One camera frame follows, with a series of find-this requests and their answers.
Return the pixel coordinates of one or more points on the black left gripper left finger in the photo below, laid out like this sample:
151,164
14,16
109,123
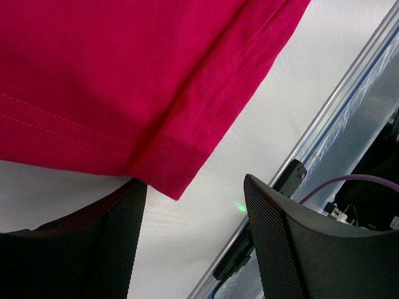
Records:
87,254

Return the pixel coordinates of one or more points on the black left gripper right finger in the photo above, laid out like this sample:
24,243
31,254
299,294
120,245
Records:
303,254

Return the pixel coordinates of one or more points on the magenta pink t-shirt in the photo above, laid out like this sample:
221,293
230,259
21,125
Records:
140,88

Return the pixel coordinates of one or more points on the aluminium front rail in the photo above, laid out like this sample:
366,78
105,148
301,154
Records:
334,143

